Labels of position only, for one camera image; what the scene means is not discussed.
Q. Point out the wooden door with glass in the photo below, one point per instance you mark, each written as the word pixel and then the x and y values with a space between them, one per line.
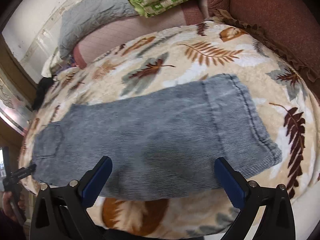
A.
pixel 18 92

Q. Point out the black garment at sofa edge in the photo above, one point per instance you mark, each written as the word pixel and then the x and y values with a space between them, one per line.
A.
pixel 43 86

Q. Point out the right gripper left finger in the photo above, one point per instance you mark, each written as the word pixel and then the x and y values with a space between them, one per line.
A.
pixel 61 212

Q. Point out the blue denim pants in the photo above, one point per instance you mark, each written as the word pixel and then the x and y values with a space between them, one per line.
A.
pixel 162 145

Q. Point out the person left hand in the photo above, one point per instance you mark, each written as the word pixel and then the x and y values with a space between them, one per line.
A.
pixel 7 206

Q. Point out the grey quilted pillow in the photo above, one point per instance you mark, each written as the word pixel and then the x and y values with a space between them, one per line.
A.
pixel 86 16

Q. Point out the white cloth beside pillow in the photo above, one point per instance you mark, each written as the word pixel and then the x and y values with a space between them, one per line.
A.
pixel 51 65

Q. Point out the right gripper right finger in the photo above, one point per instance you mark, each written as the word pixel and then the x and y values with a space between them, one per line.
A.
pixel 277 221

